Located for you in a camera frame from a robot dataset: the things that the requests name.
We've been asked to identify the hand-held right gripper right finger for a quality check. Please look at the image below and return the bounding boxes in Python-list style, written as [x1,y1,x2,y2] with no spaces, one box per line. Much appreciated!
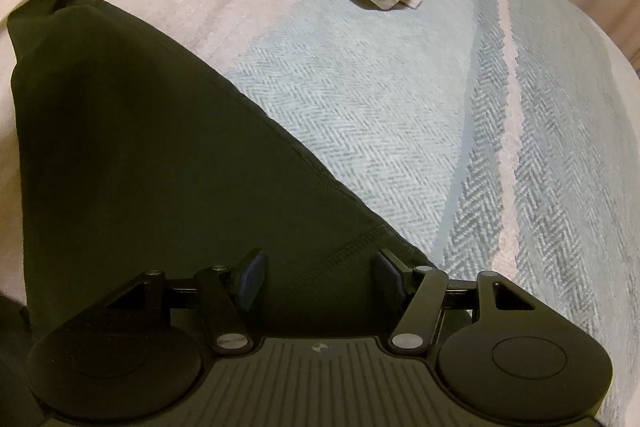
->
[375,248,539,353]

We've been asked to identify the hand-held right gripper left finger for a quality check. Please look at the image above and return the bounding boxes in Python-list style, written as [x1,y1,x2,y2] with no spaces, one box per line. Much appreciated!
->
[107,248,266,354]

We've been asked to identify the black pants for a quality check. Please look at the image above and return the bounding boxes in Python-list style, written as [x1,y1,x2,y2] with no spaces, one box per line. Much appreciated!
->
[7,0,434,341]

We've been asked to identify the pink and grey bedspread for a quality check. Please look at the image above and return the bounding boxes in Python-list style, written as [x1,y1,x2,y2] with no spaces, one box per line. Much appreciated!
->
[0,0,640,427]

